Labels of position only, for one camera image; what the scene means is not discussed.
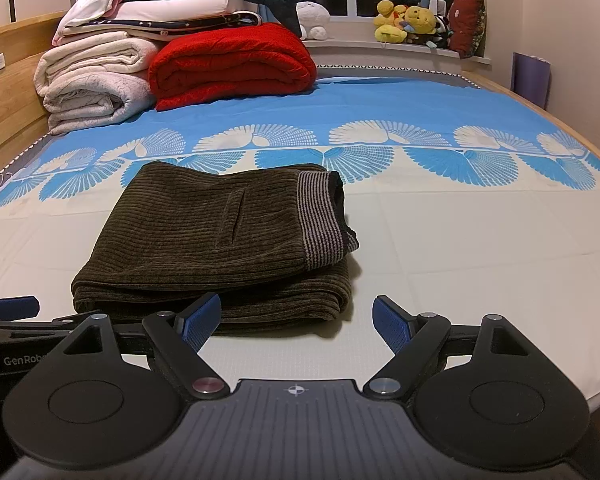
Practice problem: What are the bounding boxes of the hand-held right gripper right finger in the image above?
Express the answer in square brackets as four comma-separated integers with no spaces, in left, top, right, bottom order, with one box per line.
[362,294,537,402]

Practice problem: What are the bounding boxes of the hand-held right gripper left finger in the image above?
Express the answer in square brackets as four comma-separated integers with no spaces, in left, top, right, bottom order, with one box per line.
[45,291,232,402]

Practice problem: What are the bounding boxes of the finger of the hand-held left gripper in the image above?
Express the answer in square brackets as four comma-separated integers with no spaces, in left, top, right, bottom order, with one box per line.
[0,296,41,321]

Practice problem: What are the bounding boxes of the brown corduroy pants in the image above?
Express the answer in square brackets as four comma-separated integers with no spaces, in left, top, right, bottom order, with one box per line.
[71,161,360,337]

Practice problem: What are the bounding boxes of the blue white printed bedsheet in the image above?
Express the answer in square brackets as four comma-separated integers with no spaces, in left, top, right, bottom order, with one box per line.
[0,76,600,411]

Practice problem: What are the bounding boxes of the red folded blanket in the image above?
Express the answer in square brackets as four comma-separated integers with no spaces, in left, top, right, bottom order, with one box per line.
[148,22,317,112]

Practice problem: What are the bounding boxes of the white window sill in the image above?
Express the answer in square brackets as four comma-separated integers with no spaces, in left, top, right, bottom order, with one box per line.
[302,35,493,66]

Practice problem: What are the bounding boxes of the purple bag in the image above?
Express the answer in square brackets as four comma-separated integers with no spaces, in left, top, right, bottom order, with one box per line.
[511,51,552,111]

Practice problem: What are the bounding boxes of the black white striped plush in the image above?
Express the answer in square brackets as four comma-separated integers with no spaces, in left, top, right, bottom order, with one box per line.
[435,15,456,51]

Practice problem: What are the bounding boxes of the dark star-print folded blanket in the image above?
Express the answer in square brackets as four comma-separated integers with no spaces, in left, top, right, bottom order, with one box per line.
[55,11,263,42]

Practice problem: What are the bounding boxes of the yellow duck plush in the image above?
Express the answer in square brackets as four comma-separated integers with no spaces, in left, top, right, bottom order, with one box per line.
[373,0,408,43]

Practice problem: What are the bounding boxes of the yellow bear plush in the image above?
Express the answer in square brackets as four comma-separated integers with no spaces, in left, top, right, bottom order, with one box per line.
[405,6,438,46]

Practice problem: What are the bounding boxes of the red cushion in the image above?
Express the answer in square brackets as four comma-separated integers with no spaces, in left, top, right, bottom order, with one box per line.
[450,0,487,58]

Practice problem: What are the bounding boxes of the pink and white cloth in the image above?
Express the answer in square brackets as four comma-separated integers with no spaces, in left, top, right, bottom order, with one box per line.
[52,0,133,43]

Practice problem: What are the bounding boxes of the white plush toy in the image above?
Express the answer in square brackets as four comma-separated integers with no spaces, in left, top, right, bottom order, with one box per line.
[296,1,331,41]

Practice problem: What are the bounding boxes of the white pillow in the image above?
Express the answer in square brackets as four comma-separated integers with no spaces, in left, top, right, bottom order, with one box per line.
[112,0,261,22]

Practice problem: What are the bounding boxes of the wooden bed frame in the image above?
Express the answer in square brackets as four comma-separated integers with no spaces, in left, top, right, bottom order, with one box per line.
[0,10,600,186]

